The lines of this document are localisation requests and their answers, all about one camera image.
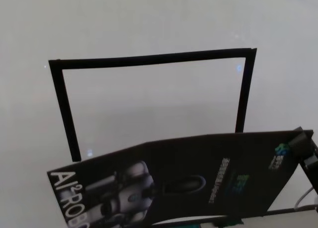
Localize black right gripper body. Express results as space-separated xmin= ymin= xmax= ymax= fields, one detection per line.
xmin=301 ymin=150 xmax=318 ymax=197

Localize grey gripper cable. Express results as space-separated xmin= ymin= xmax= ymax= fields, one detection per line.
xmin=294 ymin=185 xmax=318 ymax=210

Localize black tape frame outline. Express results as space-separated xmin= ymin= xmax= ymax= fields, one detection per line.
xmin=48 ymin=47 xmax=258 ymax=162

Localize black robot print poster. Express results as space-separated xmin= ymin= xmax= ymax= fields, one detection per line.
xmin=46 ymin=130 xmax=314 ymax=228

